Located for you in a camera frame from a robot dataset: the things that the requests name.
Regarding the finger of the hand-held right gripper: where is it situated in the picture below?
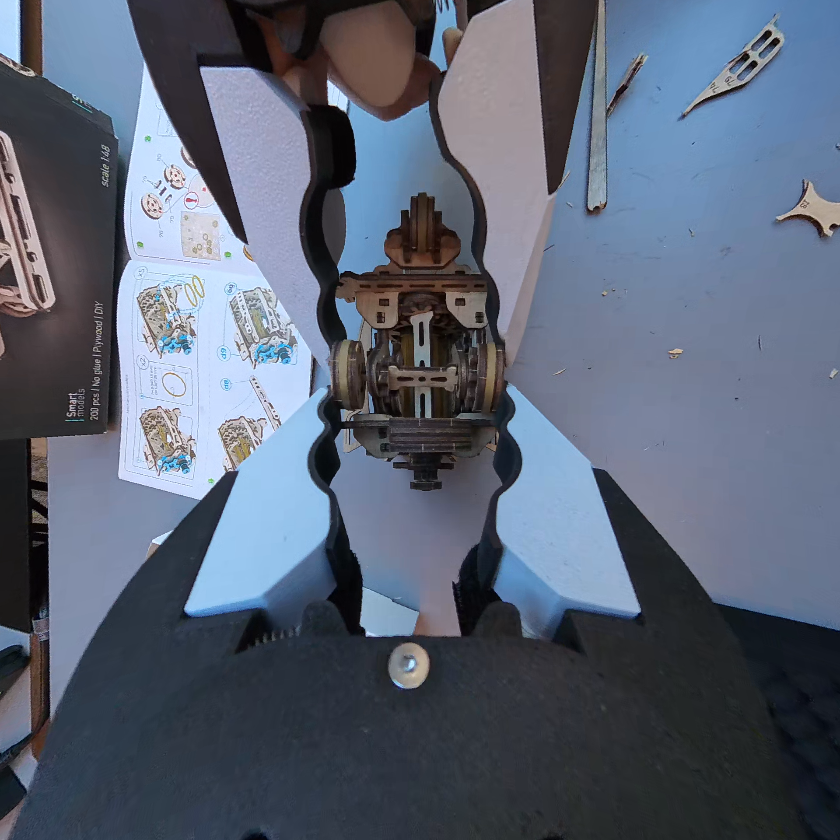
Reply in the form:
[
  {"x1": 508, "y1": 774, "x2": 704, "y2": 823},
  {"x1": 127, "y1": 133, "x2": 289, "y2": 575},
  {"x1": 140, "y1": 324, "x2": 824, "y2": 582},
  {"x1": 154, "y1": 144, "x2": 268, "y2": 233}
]
[
  {"x1": 199, "y1": 64, "x2": 358, "y2": 395},
  {"x1": 428, "y1": 0, "x2": 552, "y2": 347}
]

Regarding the black model kit box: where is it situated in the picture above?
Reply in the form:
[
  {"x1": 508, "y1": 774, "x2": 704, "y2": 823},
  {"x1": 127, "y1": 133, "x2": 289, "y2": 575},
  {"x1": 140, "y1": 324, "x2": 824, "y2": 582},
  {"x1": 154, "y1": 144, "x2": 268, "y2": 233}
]
[{"x1": 0, "y1": 56, "x2": 120, "y2": 441}]

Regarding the black block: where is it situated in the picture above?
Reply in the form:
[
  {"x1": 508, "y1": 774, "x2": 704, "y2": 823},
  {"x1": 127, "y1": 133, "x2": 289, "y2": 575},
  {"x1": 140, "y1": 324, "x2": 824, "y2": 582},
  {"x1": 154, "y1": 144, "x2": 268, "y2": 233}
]
[{"x1": 0, "y1": 438, "x2": 32, "y2": 634}]

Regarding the black foam pad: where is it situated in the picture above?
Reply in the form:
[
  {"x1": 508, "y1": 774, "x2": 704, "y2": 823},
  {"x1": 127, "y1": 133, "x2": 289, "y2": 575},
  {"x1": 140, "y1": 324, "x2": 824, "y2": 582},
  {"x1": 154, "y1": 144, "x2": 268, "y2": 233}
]
[{"x1": 715, "y1": 600, "x2": 840, "y2": 840}]

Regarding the star-shaped wooden offcut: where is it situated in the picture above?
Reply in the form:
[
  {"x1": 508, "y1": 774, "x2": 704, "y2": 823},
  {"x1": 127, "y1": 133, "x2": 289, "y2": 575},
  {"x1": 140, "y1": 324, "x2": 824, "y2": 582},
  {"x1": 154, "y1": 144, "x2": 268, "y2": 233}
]
[{"x1": 776, "y1": 180, "x2": 840, "y2": 238}]

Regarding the thin wooden strip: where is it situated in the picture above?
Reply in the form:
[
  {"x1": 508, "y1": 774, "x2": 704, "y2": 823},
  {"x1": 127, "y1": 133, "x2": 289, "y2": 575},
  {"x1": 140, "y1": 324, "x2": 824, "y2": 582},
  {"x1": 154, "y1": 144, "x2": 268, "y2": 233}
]
[{"x1": 586, "y1": 0, "x2": 609, "y2": 214}]

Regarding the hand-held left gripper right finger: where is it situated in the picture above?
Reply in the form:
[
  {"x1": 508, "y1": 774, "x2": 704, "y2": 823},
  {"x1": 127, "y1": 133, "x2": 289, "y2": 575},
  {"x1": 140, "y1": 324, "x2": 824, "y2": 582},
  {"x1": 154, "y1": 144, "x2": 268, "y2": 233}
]
[{"x1": 451, "y1": 384, "x2": 643, "y2": 639}]

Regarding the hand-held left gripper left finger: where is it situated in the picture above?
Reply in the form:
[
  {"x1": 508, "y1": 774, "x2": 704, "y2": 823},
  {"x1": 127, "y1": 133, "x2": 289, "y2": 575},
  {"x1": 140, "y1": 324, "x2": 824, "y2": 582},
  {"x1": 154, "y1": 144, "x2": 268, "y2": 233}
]
[{"x1": 184, "y1": 386, "x2": 365, "y2": 634}]

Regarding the pointed slotted wooden offcut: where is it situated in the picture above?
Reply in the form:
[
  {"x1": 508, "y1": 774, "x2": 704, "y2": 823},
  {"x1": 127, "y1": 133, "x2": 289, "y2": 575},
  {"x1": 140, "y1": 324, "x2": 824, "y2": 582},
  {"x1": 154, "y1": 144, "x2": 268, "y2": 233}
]
[{"x1": 681, "y1": 14, "x2": 786, "y2": 119}]

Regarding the person's right hand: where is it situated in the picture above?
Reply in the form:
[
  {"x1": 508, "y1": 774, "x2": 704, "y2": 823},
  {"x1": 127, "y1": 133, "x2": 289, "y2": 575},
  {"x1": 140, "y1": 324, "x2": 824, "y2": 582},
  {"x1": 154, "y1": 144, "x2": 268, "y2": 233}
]
[{"x1": 281, "y1": 51, "x2": 330, "y2": 107}]

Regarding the white instruction booklet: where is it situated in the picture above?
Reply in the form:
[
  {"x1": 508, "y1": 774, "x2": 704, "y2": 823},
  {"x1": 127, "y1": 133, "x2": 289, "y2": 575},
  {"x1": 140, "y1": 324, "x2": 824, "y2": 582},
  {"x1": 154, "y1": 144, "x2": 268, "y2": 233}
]
[{"x1": 117, "y1": 62, "x2": 329, "y2": 500}]

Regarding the wooden mechanical model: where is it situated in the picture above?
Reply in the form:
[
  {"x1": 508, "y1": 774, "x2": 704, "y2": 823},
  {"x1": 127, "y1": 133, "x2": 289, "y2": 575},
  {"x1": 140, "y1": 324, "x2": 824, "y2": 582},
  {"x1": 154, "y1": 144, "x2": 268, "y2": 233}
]
[{"x1": 328, "y1": 192, "x2": 509, "y2": 493}]

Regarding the small dark wooden offcut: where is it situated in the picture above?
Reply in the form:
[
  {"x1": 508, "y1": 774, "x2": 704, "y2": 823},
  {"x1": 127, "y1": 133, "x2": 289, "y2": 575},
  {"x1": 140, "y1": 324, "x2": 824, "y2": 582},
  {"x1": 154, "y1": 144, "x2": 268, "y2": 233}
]
[{"x1": 607, "y1": 52, "x2": 649, "y2": 119}]

